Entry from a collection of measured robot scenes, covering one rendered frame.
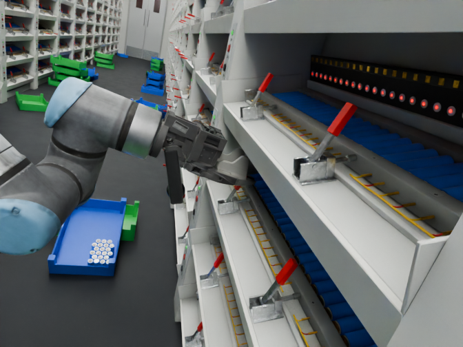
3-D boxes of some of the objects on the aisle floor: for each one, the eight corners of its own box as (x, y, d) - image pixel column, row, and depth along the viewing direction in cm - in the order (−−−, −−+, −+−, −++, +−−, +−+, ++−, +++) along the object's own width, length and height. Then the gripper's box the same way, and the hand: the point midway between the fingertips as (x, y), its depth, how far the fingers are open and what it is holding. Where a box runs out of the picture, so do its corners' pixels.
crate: (114, 276, 108) (114, 263, 103) (49, 273, 103) (46, 259, 98) (125, 211, 130) (127, 197, 125) (72, 206, 125) (71, 191, 120)
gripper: (166, 118, 50) (276, 162, 57) (165, 105, 59) (262, 145, 66) (147, 164, 53) (255, 201, 60) (149, 145, 61) (244, 180, 69)
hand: (247, 182), depth 63 cm, fingers closed
